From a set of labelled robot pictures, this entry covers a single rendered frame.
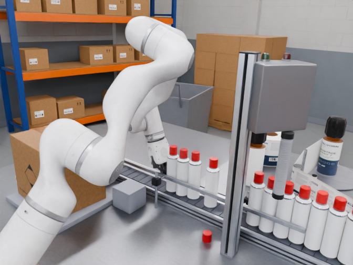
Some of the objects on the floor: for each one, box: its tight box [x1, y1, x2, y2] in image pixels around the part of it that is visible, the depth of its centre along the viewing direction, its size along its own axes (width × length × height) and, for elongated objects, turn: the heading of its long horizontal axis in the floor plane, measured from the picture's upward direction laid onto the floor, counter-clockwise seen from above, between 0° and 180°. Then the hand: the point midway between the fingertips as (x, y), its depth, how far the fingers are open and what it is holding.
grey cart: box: [158, 82, 214, 134], centre depth 386 cm, size 89×63×96 cm
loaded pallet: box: [194, 33, 287, 131], centre depth 497 cm, size 120×83×139 cm
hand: (164, 173), depth 139 cm, fingers closed, pressing on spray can
